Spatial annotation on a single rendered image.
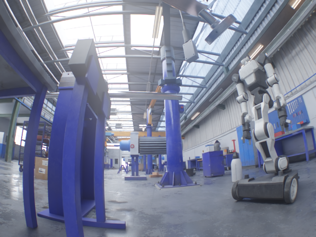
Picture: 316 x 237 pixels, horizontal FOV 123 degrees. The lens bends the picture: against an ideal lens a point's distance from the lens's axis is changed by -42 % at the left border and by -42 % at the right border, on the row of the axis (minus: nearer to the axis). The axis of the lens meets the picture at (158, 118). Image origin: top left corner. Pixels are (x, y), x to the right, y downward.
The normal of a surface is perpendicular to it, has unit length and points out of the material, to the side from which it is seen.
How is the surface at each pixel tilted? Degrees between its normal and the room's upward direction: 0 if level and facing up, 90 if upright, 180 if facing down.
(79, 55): 90
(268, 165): 106
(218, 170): 90
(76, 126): 90
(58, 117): 90
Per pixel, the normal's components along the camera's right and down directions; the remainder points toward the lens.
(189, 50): -0.75, -0.19
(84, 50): 0.14, -0.32
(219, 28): -0.40, 0.50
